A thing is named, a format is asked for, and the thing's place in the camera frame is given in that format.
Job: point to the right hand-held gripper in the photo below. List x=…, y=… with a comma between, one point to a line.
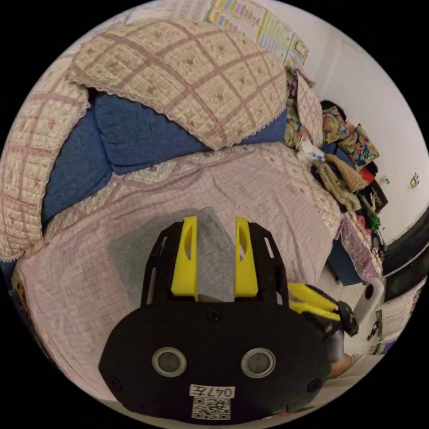
x=347, y=318

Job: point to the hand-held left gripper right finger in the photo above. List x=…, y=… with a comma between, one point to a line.
x=246, y=275

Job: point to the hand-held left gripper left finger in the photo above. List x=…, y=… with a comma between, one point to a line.
x=185, y=268

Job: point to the gray short sleeve shirt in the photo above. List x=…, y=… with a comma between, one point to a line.
x=134, y=258

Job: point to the person's right hand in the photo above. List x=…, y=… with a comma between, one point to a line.
x=342, y=367

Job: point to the bed with pink checked quilt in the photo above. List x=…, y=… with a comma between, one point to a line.
x=83, y=295

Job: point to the pile of clothes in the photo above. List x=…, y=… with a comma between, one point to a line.
x=355, y=147

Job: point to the beige checked pillow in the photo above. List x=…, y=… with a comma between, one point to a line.
x=310, y=107

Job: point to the folded beige checked quilt blue lining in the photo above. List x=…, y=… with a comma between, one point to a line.
x=187, y=73

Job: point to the colourful wall chart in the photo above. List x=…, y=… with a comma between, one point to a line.
x=268, y=30

